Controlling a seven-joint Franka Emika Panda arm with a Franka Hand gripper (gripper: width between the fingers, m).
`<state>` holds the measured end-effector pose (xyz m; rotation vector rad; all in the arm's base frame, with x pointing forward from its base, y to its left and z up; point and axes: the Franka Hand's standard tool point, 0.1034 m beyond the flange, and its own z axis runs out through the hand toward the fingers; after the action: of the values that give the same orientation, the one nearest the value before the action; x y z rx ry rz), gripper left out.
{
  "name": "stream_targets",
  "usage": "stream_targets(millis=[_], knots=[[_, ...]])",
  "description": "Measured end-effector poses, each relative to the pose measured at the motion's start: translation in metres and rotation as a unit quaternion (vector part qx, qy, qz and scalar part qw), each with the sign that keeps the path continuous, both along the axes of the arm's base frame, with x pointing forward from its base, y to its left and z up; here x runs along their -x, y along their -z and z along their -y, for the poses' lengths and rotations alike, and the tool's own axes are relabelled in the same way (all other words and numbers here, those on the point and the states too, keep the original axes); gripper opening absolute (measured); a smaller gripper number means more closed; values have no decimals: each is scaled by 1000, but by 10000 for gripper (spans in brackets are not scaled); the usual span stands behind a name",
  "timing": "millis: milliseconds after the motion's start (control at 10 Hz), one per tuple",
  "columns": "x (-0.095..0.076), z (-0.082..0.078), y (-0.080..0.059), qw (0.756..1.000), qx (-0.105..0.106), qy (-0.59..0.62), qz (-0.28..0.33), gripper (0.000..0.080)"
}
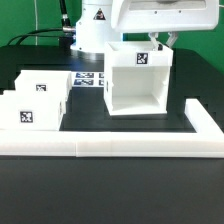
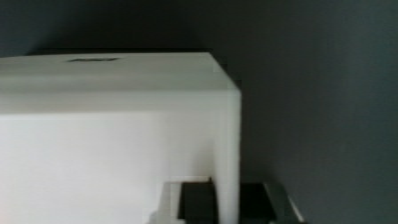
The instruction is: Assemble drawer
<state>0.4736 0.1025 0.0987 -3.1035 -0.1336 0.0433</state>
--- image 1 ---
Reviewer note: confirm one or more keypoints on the white marker tag plate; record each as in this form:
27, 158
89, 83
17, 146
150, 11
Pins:
87, 79

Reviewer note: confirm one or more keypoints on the white rear drawer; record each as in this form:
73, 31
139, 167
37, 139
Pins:
48, 81

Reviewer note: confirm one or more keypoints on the white front drawer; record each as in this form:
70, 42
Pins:
31, 111

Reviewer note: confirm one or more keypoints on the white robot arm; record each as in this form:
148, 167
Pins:
107, 20

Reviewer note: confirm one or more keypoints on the white drawer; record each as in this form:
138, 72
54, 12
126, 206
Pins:
48, 81
31, 111

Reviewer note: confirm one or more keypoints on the white L-shaped fence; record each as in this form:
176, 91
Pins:
207, 140

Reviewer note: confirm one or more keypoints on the white drawer cabinet box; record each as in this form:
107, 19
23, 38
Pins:
136, 78

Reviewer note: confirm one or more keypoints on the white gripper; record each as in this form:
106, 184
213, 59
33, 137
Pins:
142, 16

